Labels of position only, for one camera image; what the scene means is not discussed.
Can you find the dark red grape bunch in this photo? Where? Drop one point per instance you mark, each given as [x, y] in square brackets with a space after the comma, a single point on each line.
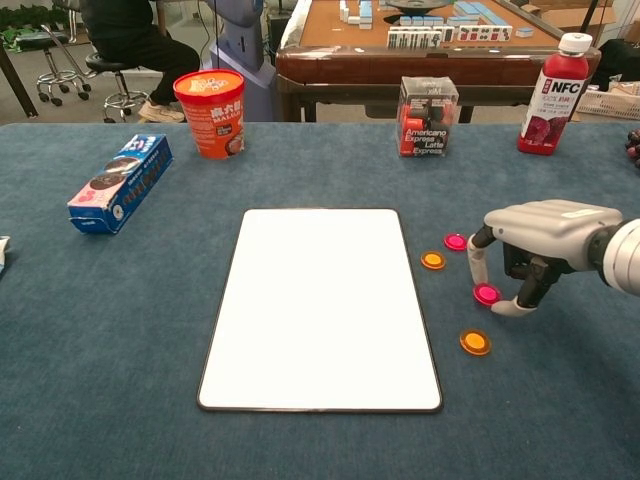
[635, 147]

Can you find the red juice bottle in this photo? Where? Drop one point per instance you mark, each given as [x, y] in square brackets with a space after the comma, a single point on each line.
[550, 115]

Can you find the black rolling stool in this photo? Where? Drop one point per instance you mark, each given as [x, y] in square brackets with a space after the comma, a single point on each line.
[102, 62]
[42, 41]

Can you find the white plastic basket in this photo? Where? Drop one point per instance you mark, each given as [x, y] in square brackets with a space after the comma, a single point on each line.
[610, 105]

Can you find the orange instant noodle cup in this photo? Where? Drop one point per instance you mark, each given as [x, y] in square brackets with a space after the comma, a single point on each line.
[215, 120]

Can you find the black tripod stand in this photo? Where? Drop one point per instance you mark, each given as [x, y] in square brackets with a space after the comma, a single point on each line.
[592, 15]

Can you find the white snack bag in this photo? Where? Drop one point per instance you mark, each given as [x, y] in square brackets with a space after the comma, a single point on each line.
[4, 250]

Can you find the blue cookie box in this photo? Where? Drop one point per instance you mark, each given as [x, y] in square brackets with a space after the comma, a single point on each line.
[125, 185]

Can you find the person in black trousers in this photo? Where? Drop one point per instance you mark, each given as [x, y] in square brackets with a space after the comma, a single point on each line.
[135, 50]

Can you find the right robot hand silver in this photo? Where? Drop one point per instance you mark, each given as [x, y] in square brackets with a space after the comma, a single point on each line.
[550, 220]

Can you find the brown wooden mahjong table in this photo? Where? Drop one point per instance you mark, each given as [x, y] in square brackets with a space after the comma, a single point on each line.
[350, 65]

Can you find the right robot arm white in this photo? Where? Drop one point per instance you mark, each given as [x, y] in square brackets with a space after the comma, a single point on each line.
[625, 255]

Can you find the bamboo marked mahjong tile row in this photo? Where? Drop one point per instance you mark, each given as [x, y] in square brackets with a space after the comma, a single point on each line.
[415, 37]

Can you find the blue table cloth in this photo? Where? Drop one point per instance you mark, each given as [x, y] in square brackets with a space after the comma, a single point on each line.
[100, 350]

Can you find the red marked mahjong tile row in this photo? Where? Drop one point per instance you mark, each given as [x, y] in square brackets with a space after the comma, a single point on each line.
[477, 34]

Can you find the clear coffee capsule box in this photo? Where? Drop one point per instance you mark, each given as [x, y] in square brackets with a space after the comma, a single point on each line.
[425, 120]

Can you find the white rectangular board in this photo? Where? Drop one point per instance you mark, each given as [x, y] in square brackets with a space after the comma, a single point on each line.
[320, 310]

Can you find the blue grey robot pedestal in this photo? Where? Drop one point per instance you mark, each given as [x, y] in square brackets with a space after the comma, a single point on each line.
[255, 95]

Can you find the green potted plants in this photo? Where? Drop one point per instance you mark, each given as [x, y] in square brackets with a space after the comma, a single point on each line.
[20, 20]

